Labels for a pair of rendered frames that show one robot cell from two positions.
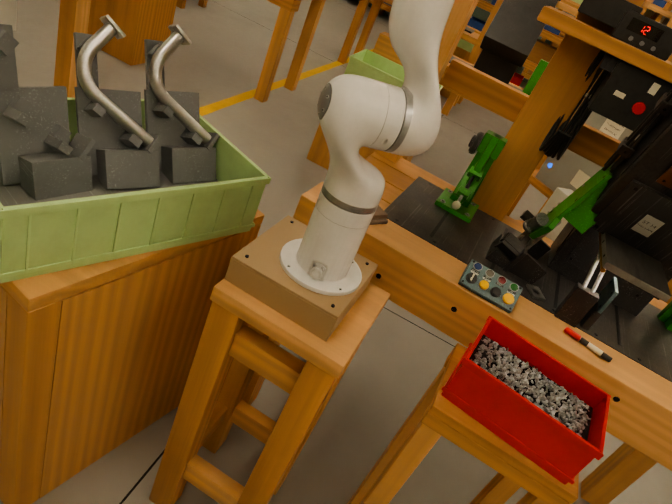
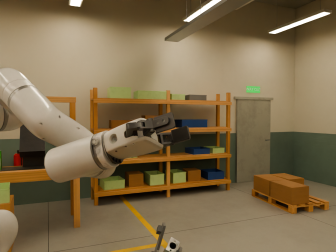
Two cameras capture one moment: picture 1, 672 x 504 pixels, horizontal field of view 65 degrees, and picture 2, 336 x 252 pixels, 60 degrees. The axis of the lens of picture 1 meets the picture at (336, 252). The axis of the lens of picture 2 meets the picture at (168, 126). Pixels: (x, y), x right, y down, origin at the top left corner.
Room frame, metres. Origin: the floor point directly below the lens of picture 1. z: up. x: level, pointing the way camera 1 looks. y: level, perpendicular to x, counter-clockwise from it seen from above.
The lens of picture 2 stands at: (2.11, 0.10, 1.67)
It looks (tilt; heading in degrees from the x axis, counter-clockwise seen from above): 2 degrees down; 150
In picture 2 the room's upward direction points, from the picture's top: straight up
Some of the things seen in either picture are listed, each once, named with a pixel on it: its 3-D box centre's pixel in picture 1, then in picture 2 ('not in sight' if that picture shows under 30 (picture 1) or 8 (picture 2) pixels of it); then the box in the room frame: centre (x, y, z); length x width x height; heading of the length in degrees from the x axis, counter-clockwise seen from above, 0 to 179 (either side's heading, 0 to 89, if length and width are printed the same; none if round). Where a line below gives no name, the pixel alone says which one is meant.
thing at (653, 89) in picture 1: (630, 95); not in sight; (1.71, -0.59, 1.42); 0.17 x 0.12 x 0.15; 78
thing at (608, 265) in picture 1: (629, 252); not in sight; (1.37, -0.71, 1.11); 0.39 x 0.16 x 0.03; 168
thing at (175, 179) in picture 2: not in sight; (164, 142); (-3.27, 3.12, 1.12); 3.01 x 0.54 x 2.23; 82
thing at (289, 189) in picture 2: not in sight; (287, 190); (-1.59, 4.91, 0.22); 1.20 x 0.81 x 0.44; 167
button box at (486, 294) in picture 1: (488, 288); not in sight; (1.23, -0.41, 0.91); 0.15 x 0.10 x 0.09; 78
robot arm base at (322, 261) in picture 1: (334, 234); not in sight; (0.98, 0.02, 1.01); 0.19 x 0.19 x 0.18
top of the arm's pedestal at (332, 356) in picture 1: (307, 296); not in sight; (0.98, 0.02, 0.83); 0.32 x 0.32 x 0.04; 79
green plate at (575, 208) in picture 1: (588, 202); not in sight; (1.44, -0.57, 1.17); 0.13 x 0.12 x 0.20; 78
